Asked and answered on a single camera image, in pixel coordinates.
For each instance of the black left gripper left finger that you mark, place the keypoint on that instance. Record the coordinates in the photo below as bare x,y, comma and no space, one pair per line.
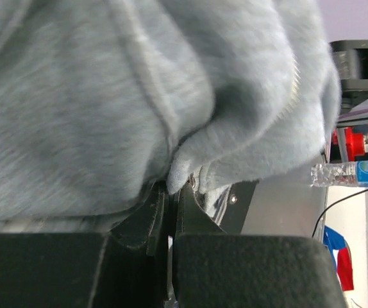
123,265

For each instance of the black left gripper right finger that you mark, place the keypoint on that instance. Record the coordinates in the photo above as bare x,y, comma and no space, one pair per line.
215,269

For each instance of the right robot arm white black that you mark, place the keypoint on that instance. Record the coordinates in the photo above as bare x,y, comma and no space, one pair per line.
351,60

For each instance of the clear plastic water bottle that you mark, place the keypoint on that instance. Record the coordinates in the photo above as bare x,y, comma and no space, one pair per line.
347,174

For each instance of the grey zip-up jacket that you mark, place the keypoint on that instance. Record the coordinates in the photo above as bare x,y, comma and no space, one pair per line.
100,99

